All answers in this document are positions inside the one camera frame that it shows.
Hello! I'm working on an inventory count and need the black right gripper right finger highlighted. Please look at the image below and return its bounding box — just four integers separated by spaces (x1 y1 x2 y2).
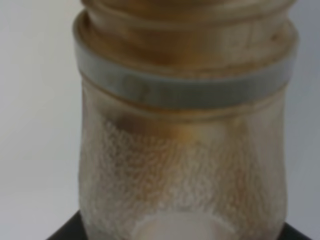
281 223 311 240

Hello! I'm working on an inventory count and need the clear plastic drink bottle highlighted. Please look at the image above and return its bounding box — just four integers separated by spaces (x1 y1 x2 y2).
73 0 299 240

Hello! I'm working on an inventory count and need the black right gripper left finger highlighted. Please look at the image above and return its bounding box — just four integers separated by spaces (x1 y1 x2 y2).
47 211 88 240

